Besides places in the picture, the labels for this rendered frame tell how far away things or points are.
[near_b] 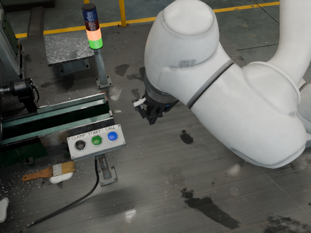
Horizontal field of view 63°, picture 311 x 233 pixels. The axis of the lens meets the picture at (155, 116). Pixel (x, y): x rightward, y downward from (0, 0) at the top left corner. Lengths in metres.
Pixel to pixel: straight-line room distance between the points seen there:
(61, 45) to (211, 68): 1.23
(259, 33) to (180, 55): 3.25
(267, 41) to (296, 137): 3.09
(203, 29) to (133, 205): 0.75
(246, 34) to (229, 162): 2.58
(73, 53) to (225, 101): 1.15
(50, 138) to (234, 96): 0.82
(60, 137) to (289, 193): 0.90
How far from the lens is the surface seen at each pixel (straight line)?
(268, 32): 3.64
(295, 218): 1.07
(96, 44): 1.22
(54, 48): 1.51
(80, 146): 0.80
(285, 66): 0.44
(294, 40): 0.48
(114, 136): 0.80
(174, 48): 0.35
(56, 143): 1.08
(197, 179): 1.03
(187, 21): 0.35
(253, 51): 3.22
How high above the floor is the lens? 1.70
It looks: 49 degrees down
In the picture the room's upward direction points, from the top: straight up
